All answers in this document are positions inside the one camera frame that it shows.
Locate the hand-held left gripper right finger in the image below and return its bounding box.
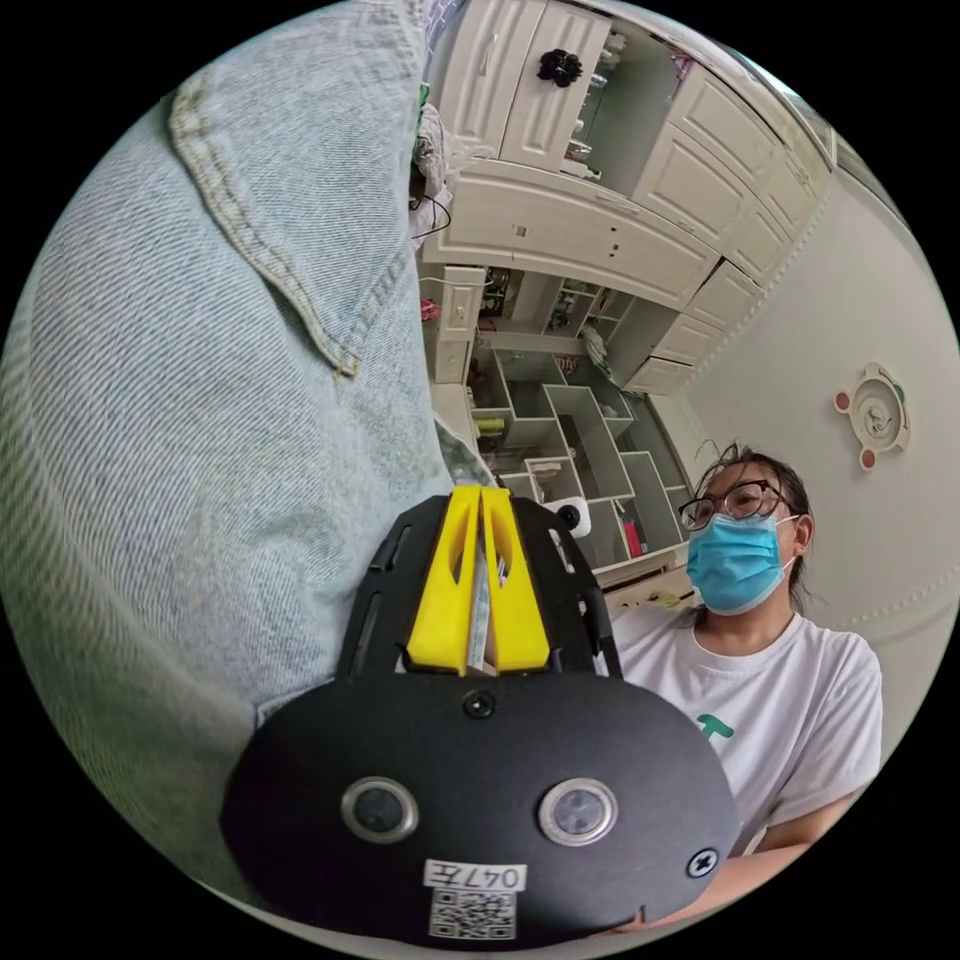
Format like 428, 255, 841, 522
480, 488, 551, 673

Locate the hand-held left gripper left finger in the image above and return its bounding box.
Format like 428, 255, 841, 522
406, 485, 482, 674

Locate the light blue denim vest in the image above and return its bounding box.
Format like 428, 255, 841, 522
0, 0, 498, 905

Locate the person's left forearm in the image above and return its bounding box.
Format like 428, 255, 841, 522
611, 787, 886, 935

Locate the white open shelf unit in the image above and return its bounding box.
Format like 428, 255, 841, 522
418, 262, 700, 594

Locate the person's body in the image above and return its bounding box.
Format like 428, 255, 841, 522
599, 442, 888, 858

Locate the bear-shaped ceiling lamp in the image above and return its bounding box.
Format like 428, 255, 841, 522
833, 362, 913, 473

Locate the white panelled cupboard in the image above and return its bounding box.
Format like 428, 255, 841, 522
416, 0, 835, 395

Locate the small white round-lens camera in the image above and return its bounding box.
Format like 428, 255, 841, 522
553, 495, 595, 541

